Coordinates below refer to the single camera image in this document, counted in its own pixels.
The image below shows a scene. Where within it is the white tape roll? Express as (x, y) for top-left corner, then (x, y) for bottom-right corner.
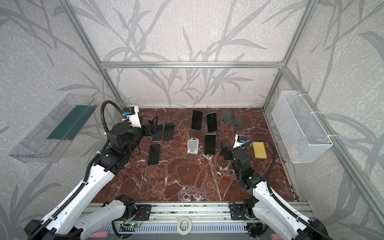
(177, 217), (193, 236)

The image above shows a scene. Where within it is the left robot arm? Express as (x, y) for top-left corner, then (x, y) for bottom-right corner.
(25, 116), (158, 240)

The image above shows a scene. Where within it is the wood ring grey stand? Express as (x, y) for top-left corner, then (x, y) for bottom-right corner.
(219, 111), (232, 127)

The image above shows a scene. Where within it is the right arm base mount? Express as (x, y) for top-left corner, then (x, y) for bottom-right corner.
(229, 202), (256, 221)

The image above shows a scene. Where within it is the clear plastic wall shelf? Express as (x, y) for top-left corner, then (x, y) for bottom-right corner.
(9, 94), (98, 163)

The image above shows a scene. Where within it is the yellow green sponge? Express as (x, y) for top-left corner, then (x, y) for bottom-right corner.
(252, 142), (267, 160)

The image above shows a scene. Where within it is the white phone stand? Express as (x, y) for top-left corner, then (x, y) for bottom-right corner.
(187, 138), (200, 155)

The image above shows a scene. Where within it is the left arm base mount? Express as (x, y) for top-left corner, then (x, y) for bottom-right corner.
(128, 204), (152, 222)

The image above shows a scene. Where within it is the purple pink brush left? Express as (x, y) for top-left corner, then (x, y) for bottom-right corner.
(89, 231), (110, 238)

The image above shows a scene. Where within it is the black phone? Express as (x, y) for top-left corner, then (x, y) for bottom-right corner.
(207, 113), (218, 133)
(191, 110), (203, 131)
(163, 123), (175, 141)

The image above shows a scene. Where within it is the white wire wall basket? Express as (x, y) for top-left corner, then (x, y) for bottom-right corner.
(272, 91), (333, 164)

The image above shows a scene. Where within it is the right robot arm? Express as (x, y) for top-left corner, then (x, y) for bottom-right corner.
(220, 139), (331, 240)

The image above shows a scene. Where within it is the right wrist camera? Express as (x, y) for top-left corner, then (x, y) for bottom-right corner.
(234, 135), (248, 148)

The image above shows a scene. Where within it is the purple pink scoop right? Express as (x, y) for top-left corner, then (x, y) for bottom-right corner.
(270, 234), (283, 240)

